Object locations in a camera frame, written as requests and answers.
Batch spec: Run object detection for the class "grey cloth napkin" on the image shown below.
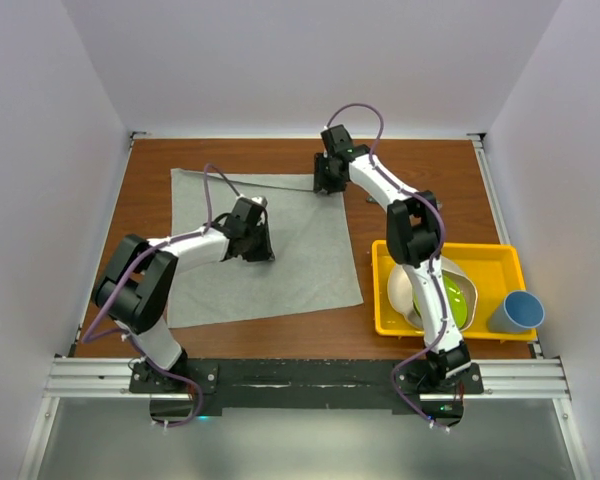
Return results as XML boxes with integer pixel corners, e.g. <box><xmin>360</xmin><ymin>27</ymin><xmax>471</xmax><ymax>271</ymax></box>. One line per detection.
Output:
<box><xmin>167</xmin><ymin>169</ymin><xmax>363</xmax><ymax>329</ymax></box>

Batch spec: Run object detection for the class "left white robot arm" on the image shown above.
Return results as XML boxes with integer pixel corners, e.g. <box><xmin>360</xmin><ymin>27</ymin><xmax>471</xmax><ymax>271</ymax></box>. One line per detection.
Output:
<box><xmin>92</xmin><ymin>196</ymin><xmax>275</xmax><ymax>392</ymax></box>

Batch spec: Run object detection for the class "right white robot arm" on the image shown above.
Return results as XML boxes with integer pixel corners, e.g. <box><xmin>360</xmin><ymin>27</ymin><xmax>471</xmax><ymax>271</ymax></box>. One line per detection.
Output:
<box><xmin>313</xmin><ymin>125</ymin><xmax>471</xmax><ymax>393</ymax></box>

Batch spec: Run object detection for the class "beige shell-shaped plate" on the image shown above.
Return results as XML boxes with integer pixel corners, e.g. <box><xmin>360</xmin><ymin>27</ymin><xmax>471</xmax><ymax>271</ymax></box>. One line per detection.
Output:
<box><xmin>387</xmin><ymin>257</ymin><xmax>478</xmax><ymax>332</ymax></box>

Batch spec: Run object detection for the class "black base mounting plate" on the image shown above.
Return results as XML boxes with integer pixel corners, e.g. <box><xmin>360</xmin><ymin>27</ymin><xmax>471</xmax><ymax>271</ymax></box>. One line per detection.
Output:
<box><xmin>129</xmin><ymin>359</ymin><xmax>484</xmax><ymax>426</ymax></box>

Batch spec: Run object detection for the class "lime green bowl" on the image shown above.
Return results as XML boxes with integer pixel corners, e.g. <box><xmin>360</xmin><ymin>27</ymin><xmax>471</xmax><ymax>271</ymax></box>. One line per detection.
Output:
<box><xmin>443</xmin><ymin>273</ymin><xmax>469</xmax><ymax>331</ymax></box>

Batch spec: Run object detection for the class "yellow plastic tray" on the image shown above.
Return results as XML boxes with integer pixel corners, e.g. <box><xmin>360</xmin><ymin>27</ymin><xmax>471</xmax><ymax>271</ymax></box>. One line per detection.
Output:
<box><xmin>371</xmin><ymin>240</ymin><xmax>537</xmax><ymax>342</ymax></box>

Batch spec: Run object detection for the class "blue plastic cup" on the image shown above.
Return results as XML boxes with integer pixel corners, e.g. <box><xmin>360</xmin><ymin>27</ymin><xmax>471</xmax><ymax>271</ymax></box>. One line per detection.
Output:
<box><xmin>487</xmin><ymin>290</ymin><xmax>546</xmax><ymax>334</ymax></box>

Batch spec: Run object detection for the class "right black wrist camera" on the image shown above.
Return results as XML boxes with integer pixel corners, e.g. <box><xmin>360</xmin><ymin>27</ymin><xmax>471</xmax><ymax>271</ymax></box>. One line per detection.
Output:
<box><xmin>320</xmin><ymin>124</ymin><xmax>354</xmax><ymax>157</ymax></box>

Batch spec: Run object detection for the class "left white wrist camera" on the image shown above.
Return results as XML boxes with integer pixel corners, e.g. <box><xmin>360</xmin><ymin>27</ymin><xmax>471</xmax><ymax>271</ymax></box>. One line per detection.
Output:
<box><xmin>251</xmin><ymin>196</ymin><xmax>268</xmax><ymax>208</ymax></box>

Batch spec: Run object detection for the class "aluminium frame rail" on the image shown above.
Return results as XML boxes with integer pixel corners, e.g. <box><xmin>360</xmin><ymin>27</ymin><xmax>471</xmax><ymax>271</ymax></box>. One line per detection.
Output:
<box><xmin>43</xmin><ymin>358</ymin><xmax>570</xmax><ymax>400</ymax></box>

